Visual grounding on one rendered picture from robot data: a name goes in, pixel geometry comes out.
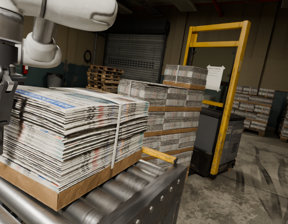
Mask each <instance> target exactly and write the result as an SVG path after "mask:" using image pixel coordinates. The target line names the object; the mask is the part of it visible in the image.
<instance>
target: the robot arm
mask: <svg viewBox="0 0 288 224"><path fill-rule="evenodd" d="M117 10H118V5H117V2H116V0H0V155H2V154H3V145H4V126H5V125H9V123H10V118H11V113H12V106H13V100H14V95H15V91H16V89H17V86H18V83H17V81H12V80H11V79H10V77H23V75H21V74H18V73H16V68H15V67H16V65H26V66H30V67H36V68H53V67H56V66H58V65H59V64H60V63H61V60H62V52H61V49H60V48H59V47H58V46H57V45H56V43H55V40H54V39H53V37H52V36H53V32H54V27H55V23H57V24H61V25H64V26H67V27H71V28H76V29H80V30H85V31H93V32H97V31H104V30H107V29H108V28H109V27H111V26H112V25H113V24H114V22H115V19H116V15H117ZM24 15H26V16H34V22H33V30H32V32H31V33H29V34H28V35H27V37H26V39H24V38H23V24H24Z"/></svg>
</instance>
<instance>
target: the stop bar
mask: <svg viewBox="0 0 288 224"><path fill-rule="evenodd" d="M142 149H143V151H142V152H143V153H145V154H148V155H151V156H153V157H156V158H159V159H161V160H164V161H167V162H169V163H172V164H175V163H177V161H178V158H176V157H173V156H170V155H168V154H165V153H162V152H159V151H156V150H154V149H151V148H147V147H145V146H142Z"/></svg>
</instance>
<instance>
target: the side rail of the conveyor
mask: <svg viewBox="0 0 288 224"><path fill-rule="evenodd" d="M187 169H188V167H186V166H183V165H181V164H178V163H175V164H174V165H172V166H171V167H170V168H169V169H167V170H166V171H165V172H163V173H162V174H161V175H159V176H158V177H157V178H156V179H154V180H153V181H152V182H150V183H149V184H148V185H146V186H145V187H144V188H142V189H141V190H140V191H139V192H137V193H136V194H135V195H133V196H132V197H131V198H129V199H128V200H127V201H125V202H124V203H123V204H121V205H120V206H119V207H118V208H116V209H115V210H114V211H112V212H111V213H110V214H108V215H107V216H106V217H104V218H103V219H102V220H101V221H99V222H98V223H97V224H159V223H160V221H161V220H162V219H163V218H164V217H165V216H166V214H167V213H168V212H169V211H170V209H171V208H172V207H173V206H174V204H175V203H176V202H177V201H178V200H179V199H180V197H181V196H182V194H183V189H184V183H185V179H186V174H187Z"/></svg>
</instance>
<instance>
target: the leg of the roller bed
mask: <svg viewBox="0 0 288 224"><path fill-rule="evenodd" d="M180 201H181V197H180V199H179V200H178V201H177V202H176V203H175V204H174V206H173V207H172V208H171V209H170V211H169V212H168V213H167V214H166V216H165V217H164V218H163V219H162V220H161V223H160V224H176V222H177V217H178V212H179V207H180Z"/></svg>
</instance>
